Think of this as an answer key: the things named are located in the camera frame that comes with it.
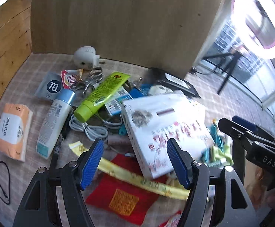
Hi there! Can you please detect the wooden board backdrop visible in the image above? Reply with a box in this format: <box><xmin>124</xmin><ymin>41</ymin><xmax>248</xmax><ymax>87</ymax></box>
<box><xmin>31</xmin><ymin>0</ymin><xmax>224</xmax><ymax>77</ymax></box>

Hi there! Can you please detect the grey TA sachet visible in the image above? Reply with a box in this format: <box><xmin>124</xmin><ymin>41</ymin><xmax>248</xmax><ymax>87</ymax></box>
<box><xmin>34</xmin><ymin>72</ymin><xmax>63</xmax><ymax>101</ymax></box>

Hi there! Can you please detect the black pen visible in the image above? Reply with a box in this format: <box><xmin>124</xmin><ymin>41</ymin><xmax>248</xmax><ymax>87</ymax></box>
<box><xmin>49</xmin><ymin>120</ymin><xmax>70</xmax><ymax>171</ymax></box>

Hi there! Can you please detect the white plug adapter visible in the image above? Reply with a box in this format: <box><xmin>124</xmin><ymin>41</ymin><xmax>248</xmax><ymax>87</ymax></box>
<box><xmin>73</xmin><ymin>46</ymin><xmax>100</xmax><ymax>70</ymax></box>

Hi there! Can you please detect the white bottle blue cap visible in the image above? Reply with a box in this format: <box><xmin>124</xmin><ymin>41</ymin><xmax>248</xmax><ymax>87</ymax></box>
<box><xmin>36</xmin><ymin>89</ymin><xmax>76</xmax><ymax>159</ymax></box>

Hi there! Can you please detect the lime green tube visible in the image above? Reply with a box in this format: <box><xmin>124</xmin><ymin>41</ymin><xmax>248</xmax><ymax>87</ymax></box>
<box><xmin>74</xmin><ymin>72</ymin><xmax>130</xmax><ymax>123</ymax></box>

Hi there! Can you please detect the white box with pink print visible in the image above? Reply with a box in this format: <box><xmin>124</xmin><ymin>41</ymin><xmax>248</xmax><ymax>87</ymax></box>
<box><xmin>121</xmin><ymin>93</ymin><xmax>214</xmax><ymax>180</ymax></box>

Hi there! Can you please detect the red coffee sachet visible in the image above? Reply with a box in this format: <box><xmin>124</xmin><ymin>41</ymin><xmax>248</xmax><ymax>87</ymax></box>
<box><xmin>61</xmin><ymin>69</ymin><xmax>83</xmax><ymax>90</ymax></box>

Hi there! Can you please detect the black tripod stand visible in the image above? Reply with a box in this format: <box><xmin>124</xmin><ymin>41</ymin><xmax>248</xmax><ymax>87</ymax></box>
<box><xmin>202</xmin><ymin>51</ymin><xmax>243</xmax><ymax>95</ymax></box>

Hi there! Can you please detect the white coiled cable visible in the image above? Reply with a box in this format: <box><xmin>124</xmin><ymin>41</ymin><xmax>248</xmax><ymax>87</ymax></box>
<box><xmin>69</xmin><ymin>114</ymin><xmax>123</xmax><ymax>143</ymax></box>

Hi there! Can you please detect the black flat case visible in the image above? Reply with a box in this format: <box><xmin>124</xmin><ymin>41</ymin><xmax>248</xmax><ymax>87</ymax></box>
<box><xmin>150</xmin><ymin>68</ymin><xmax>200</xmax><ymax>98</ymax></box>

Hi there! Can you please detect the light green cloth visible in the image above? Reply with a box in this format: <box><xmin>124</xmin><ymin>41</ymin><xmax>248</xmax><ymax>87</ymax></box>
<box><xmin>201</xmin><ymin>135</ymin><xmax>234</xmax><ymax>168</ymax></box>

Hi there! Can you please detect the orange tissue pack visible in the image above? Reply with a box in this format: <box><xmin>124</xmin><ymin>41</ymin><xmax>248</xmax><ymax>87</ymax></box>
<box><xmin>0</xmin><ymin>103</ymin><xmax>33</xmax><ymax>162</ymax></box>

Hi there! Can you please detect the red white sachet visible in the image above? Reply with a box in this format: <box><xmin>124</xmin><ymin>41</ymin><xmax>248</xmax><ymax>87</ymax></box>
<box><xmin>158</xmin><ymin>210</ymin><xmax>182</xmax><ymax>227</ymax></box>

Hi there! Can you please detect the red fabric pouch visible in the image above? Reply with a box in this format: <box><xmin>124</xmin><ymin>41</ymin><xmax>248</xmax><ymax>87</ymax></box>
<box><xmin>85</xmin><ymin>153</ymin><xmax>169</xmax><ymax>226</ymax></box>

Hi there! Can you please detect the ring light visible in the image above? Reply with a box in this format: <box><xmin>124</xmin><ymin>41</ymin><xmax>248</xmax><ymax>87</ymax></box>
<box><xmin>231</xmin><ymin>0</ymin><xmax>275</xmax><ymax>59</ymax></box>

